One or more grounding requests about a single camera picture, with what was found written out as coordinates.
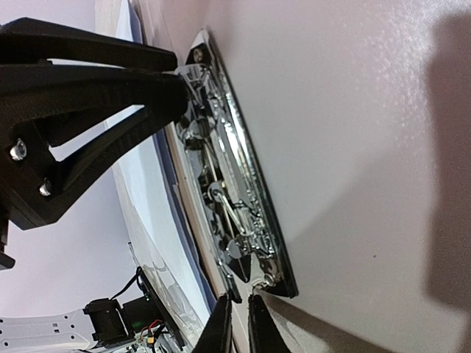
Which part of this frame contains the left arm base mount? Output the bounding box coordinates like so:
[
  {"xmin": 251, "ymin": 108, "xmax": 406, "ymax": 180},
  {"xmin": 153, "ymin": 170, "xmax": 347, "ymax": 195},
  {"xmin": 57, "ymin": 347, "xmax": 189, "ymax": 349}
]
[{"xmin": 121, "ymin": 266, "xmax": 186, "ymax": 352}]

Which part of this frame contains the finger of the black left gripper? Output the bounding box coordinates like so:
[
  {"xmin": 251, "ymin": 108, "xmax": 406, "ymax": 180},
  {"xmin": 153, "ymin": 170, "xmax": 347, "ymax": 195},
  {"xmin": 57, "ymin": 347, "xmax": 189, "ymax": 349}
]
[
  {"xmin": 1, "ymin": 18, "xmax": 177, "ymax": 72},
  {"xmin": 1, "ymin": 65, "xmax": 188, "ymax": 230}
]

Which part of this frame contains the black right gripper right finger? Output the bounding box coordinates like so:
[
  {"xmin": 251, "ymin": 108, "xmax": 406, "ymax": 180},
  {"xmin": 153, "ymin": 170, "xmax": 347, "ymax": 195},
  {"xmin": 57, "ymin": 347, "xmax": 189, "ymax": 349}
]
[{"xmin": 248, "ymin": 294, "xmax": 291, "ymax": 353}]

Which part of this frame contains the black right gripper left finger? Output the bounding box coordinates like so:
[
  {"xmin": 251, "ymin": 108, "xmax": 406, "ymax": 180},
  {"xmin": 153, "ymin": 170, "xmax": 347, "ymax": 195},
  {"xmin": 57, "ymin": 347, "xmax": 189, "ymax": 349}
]
[{"xmin": 192, "ymin": 293, "xmax": 233, "ymax": 353}]

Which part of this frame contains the brown paper folder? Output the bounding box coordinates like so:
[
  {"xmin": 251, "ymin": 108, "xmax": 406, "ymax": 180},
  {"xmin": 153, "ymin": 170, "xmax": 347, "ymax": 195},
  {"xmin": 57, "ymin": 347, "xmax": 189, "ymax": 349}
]
[{"xmin": 136, "ymin": 1, "xmax": 470, "ymax": 352}]

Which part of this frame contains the metal folder clip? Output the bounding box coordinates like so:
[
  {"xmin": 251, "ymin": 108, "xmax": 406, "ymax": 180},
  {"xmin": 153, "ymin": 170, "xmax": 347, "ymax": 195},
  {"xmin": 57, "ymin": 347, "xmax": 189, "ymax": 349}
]
[{"xmin": 175, "ymin": 29, "xmax": 299, "ymax": 299}]

